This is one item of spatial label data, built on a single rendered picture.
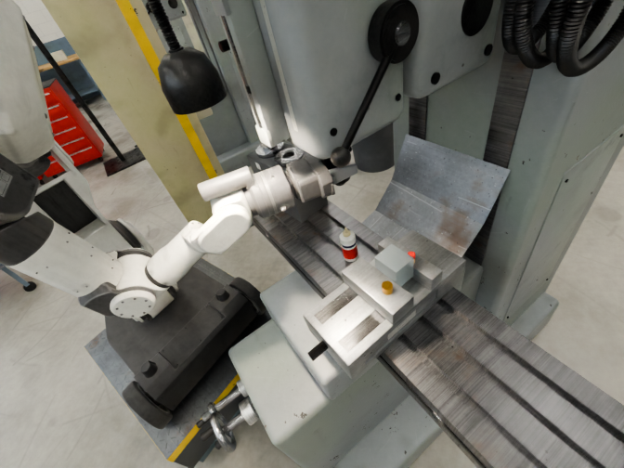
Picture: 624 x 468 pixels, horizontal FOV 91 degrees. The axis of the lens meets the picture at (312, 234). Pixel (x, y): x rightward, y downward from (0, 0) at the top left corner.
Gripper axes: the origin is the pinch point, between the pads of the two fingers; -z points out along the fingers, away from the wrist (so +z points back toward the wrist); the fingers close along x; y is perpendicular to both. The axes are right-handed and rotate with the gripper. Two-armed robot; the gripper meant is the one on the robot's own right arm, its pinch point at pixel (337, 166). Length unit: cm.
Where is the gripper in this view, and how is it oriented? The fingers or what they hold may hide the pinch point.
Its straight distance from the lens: 63.9
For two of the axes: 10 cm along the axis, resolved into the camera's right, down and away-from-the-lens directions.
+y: 2.0, 7.1, 6.8
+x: -3.3, -6.0, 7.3
